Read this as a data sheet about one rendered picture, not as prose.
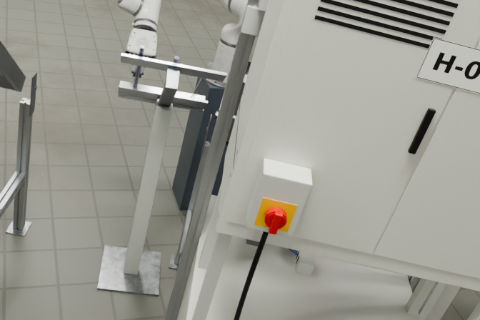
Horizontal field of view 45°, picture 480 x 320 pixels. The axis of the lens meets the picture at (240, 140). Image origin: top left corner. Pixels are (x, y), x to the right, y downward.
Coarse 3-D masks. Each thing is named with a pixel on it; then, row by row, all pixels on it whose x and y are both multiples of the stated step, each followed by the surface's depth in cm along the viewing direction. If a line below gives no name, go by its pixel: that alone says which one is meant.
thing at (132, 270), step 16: (160, 112) 202; (160, 128) 205; (160, 144) 209; (144, 160) 218; (160, 160) 212; (144, 176) 216; (144, 192) 220; (144, 208) 224; (144, 224) 228; (144, 240) 233; (112, 256) 248; (128, 256) 237; (144, 256) 253; (160, 256) 255; (112, 272) 241; (128, 272) 242; (144, 272) 245; (112, 288) 234; (128, 288) 236; (144, 288) 238
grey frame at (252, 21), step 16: (256, 0) 142; (256, 16) 142; (240, 32) 145; (256, 32) 144; (240, 48) 147; (240, 64) 151; (240, 80) 152; (224, 96) 155; (224, 112) 157; (224, 128) 160; (208, 144) 223; (224, 144) 162; (208, 160) 165; (208, 176) 169; (192, 192) 234; (208, 192) 171; (192, 208) 239; (192, 224) 178; (192, 240) 182; (176, 256) 252; (192, 256) 185; (176, 272) 192; (176, 288) 192; (176, 304) 196
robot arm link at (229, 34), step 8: (232, 0) 239; (240, 0) 236; (232, 8) 240; (240, 8) 237; (240, 16) 238; (232, 24) 247; (240, 24) 239; (224, 32) 246; (232, 32) 243; (224, 40) 247; (232, 40) 245
